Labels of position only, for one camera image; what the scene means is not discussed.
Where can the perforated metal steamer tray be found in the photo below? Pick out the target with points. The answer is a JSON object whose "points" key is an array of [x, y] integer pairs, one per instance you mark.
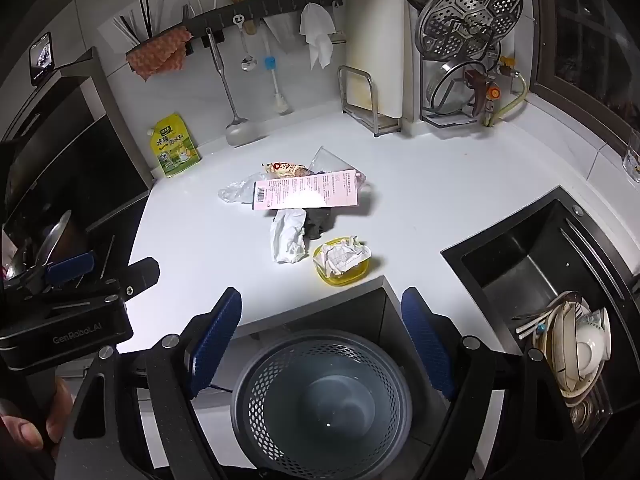
{"points": [[487, 0]]}

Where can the black wall hook rail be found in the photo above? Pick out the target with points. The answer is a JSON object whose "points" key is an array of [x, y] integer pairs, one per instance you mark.
{"points": [[280, 7]]}

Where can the yellow plastic container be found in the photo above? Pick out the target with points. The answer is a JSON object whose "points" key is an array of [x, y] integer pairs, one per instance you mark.
{"points": [[325, 276]]}

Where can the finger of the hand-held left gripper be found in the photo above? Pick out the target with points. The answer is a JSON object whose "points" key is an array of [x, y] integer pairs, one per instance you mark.
{"points": [[70, 266], [142, 271]]}

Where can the white cutting board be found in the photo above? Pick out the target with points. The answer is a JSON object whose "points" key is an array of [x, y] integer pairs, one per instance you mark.
{"points": [[375, 35]]}

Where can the metal sink drain strainer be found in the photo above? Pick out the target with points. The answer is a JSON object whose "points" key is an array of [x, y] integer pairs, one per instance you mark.
{"points": [[585, 412]]}

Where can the black kitchen sink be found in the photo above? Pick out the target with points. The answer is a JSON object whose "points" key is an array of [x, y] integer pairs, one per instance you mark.
{"points": [[515, 260]]}

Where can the glass pot lid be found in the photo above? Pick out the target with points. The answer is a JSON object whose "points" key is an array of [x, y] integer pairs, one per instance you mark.
{"points": [[450, 95]]}

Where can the metal ladle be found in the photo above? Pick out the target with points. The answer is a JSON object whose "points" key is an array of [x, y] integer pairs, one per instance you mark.
{"points": [[237, 132]]}

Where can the person's left hand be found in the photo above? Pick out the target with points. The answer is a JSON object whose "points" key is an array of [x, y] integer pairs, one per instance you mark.
{"points": [[22, 432]]}

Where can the metal lid rack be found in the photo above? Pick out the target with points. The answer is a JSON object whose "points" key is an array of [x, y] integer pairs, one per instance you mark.
{"points": [[447, 121]]}

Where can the mounted phone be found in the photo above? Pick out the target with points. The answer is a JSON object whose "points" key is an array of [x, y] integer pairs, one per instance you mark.
{"points": [[42, 57]]}

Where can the white bowl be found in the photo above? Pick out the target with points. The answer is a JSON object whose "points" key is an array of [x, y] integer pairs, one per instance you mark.
{"points": [[590, 345]]}

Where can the metal spoon in sink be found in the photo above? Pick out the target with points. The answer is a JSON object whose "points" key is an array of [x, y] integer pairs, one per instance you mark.
{"points": [[567, 299]]}

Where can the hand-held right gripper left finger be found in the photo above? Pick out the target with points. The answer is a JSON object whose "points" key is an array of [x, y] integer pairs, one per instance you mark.
{"points": [[217, 340]]}

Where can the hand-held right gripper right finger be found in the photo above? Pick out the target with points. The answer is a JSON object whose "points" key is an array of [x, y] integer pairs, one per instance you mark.
{"points": [[425, 345]]}

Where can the clear plastic bag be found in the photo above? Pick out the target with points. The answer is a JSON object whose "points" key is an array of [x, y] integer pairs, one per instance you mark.
{"points": [[237, 191]]}

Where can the grey perforated waste basket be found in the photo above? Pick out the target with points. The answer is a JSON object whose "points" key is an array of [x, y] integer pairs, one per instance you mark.
{"points": [[325, 410]]}

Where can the white bottle brush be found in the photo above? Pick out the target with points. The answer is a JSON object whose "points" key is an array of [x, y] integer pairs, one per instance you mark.
{"points": [[280, 102]]}

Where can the metal cutting board rack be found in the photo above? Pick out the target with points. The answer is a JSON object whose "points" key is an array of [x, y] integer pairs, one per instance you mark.
{"points": [[387, 124]]}

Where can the orange dish cloth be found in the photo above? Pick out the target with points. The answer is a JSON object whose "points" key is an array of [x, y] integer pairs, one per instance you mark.
{"points": [[155, 52]]}

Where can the bundle of chopsticks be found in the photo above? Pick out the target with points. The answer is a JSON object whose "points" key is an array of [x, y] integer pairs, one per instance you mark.
{"points": [[131, 27]]}

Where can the white tissue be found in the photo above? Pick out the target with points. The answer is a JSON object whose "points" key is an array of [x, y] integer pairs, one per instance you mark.
{"points": [[286, 240]]}

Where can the white paper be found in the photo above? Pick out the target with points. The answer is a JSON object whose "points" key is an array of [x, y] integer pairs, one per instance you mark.
{"points": [[345, 257]]}

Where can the white hanging cloth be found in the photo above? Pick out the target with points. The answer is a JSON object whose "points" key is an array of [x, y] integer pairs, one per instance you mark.
{"points": [[317, 35]]}

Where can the clear drinking glass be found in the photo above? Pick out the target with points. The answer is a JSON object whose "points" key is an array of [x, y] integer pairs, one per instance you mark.
{"points": [[632, 162]]}

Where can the gas valve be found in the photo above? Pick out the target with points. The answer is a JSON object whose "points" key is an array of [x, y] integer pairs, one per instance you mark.
{"points": [[495, 92]]}

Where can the yellow green seasoning pouch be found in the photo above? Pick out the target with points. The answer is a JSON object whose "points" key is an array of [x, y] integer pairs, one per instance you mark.
{"points": [[172, 147]]}

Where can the cream plate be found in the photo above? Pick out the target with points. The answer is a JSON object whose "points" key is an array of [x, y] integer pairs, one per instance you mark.
{"points": [[560, 350]]}

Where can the white paper receipt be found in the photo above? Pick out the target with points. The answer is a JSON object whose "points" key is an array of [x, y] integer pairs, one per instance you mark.
{"points": [[305, 190]]}

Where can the brown snack wrapper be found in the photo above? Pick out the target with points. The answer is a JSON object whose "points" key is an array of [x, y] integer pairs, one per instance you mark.
{"points": [[282, 169]]}

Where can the dark window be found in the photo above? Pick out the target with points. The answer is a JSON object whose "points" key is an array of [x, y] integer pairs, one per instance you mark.
{"points": [[590, 50]]}

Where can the metal wok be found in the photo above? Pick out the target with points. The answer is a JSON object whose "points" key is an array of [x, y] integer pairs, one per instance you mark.
{"points": [[55, 232]]}

